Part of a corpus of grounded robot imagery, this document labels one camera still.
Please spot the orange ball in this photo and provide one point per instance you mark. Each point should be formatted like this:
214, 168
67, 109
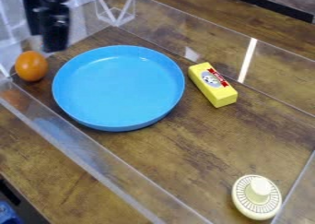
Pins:
31, 66

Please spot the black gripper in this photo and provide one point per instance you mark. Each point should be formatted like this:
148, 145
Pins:
55, 27

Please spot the cream round knob lid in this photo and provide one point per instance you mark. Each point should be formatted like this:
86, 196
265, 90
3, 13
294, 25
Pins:
257, 197

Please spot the clear acrylic enclosure wall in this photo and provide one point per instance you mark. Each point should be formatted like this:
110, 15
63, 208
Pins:
168, 174

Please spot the blue round tray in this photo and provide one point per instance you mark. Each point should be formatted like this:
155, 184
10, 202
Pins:
118, 88

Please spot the yellow butter block toy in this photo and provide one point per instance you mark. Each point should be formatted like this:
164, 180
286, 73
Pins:
212, 85

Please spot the blue object at corner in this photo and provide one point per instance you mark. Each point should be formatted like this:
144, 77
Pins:
8, 216

